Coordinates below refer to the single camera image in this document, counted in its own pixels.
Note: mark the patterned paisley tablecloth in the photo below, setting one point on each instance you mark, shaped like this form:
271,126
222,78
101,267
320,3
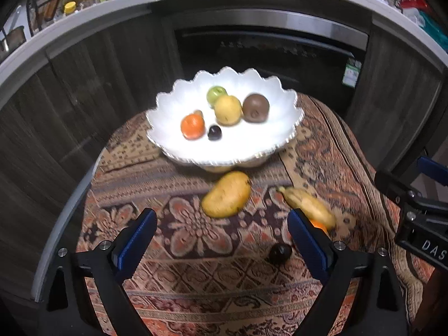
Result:
204,276

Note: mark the yellow mango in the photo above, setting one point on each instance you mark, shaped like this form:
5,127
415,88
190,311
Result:
228,196

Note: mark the orange tangerine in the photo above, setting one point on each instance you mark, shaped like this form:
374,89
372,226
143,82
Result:
319,225
192,126

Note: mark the teal snack bag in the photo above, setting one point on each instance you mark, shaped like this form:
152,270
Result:
433,29

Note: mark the red snack bag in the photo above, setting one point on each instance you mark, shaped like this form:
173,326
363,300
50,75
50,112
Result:
418,4

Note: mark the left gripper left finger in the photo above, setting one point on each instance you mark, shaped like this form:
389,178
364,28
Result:
66,308

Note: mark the dark plum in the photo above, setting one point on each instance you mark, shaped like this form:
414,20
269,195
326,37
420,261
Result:
214,133
279,254

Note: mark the small banana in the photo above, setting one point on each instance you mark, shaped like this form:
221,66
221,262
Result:
310,206

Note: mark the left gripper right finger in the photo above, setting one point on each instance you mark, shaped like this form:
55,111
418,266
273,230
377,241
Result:
378,307

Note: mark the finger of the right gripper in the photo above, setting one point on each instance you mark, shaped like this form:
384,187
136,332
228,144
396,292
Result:
433,170
393,188

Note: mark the yellow lemon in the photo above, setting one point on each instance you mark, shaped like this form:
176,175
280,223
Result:
228,110

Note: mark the built-in black dishwasher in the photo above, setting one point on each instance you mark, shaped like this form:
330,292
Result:
312,55

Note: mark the small brown longan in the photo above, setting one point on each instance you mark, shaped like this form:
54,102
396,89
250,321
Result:
198,112

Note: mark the brown kiwi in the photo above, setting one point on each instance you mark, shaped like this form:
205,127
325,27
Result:
256,108

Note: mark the white scalloped fruit bowl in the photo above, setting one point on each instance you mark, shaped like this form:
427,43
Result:
244,144

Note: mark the yellow cap jar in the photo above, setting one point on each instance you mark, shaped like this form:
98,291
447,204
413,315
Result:
70,8

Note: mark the green apple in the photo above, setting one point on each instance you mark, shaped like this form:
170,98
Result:
214,93

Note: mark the steel saucepan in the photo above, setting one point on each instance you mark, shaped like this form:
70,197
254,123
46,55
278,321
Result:
13,40

